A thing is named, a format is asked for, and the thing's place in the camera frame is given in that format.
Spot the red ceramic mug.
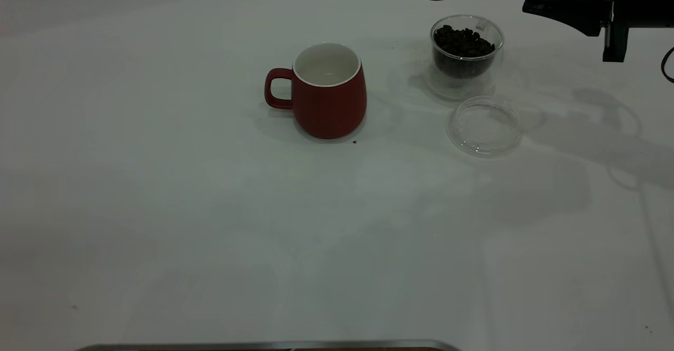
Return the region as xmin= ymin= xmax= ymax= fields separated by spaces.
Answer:
xmin=264 ymin=43 xmax=368 ymax=140

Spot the dark coffee beans pile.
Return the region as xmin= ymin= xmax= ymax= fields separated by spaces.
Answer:
xmin=433 ymin=25 xmax=495 ymax=78

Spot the clear glass saucer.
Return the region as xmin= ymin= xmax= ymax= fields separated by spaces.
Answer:
xmin=447 ymin=95 xmax=523 ymax=157

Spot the silver metal edge strip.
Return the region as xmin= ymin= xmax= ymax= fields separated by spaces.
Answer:
xmin=76 ymin=339 xmax=461 ymax=351

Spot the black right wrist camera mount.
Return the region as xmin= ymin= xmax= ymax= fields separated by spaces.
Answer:
xmin=603 ymin=22 xmax=630 ymax=62

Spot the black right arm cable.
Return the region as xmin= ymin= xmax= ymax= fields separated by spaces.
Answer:
xmin=661 ymin=46 xmax=674 ymax=84

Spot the clear double-wall glass cup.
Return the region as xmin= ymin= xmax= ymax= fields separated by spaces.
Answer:
xmin=421 ymin=14 xmax=505 ymax=101

